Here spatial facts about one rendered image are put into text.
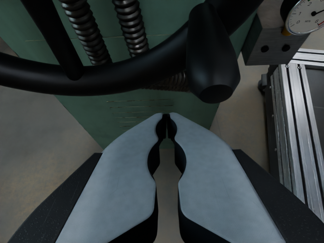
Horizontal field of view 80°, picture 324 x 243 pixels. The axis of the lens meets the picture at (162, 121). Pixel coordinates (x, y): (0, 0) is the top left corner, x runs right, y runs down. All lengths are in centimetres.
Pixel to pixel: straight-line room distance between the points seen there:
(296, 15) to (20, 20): 41
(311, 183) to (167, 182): 48
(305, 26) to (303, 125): 49
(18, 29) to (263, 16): 40
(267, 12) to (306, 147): 48
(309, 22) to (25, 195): 102
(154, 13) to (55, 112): 86
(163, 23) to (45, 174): 82
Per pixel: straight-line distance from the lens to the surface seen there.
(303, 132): 78
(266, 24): 37
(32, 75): 20
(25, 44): 46
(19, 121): 119
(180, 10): 35
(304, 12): 33
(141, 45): 23
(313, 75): 98
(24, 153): 109
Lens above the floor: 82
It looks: 62 degrees down
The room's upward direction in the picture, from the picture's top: 5 degrees counter-clockwise
